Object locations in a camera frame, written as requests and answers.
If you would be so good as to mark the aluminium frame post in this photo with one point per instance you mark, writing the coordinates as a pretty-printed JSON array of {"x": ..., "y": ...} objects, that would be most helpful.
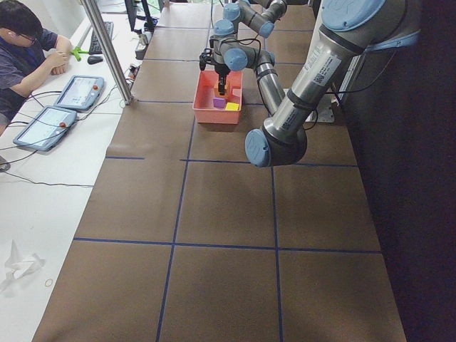
[{"x": 96, "y": 20}]

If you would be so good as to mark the crumpled white paper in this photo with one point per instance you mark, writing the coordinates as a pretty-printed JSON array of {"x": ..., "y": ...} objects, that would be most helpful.
[{"x": 15, "y": 266}]

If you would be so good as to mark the upper teach pendant tablet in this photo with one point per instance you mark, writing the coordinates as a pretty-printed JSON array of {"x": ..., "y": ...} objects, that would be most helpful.
[{"x": 80, "y": 93}]

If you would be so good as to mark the yellow foam cube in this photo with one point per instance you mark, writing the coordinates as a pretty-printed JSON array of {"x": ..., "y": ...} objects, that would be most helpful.
[{"x": 232, "y": 106}]

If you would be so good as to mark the pink plastic bin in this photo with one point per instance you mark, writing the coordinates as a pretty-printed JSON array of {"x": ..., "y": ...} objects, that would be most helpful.
[{"x": 203, "y": 106}]

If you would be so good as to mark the orange foam cube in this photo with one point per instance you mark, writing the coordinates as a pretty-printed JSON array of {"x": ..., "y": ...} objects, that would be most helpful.
[{"x": 221, "y": 92}]

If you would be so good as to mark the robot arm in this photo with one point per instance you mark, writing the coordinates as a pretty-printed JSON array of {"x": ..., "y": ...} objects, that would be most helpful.
[
  {"x": 241, "y": 12},
  {"x": 348, "y": 29}
]

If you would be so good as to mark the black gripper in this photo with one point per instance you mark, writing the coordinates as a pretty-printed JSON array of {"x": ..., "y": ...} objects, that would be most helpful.
[{"x": 221, "y": 71}]

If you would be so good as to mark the red foam cube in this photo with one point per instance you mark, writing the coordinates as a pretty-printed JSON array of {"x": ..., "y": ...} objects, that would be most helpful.
[{"x": 235, "y": 95}]

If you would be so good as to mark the teach pendant tablet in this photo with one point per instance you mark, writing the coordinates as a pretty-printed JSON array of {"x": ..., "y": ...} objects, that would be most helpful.
[
  {"x": 46, "y": 129},
  {"x": 80, "y": 93}
]

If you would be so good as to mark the green plastic tool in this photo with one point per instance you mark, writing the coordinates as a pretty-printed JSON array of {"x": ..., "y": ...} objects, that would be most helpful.
[{"x": 77, "y": 52}]

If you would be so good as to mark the black computer mouse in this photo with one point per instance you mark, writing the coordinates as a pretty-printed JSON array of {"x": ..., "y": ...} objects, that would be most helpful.
[{"x": 92, "y": 60}]

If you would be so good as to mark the seated person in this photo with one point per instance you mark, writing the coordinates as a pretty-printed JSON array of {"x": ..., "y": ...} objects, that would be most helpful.
[{"x": 29, "y": 54}]

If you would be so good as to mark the lower teach pendant tablet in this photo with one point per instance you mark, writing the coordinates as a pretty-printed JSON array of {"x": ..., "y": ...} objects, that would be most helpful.
[{"x": 46, "y": 129}]

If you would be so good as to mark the white mast base plate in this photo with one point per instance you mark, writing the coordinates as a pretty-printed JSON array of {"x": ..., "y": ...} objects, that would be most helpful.
[{"x": 324, "y": 112}]

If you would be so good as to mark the purple foam cube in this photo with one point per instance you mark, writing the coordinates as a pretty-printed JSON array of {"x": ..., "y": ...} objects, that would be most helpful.
[{"x": 219, "y": 103}]

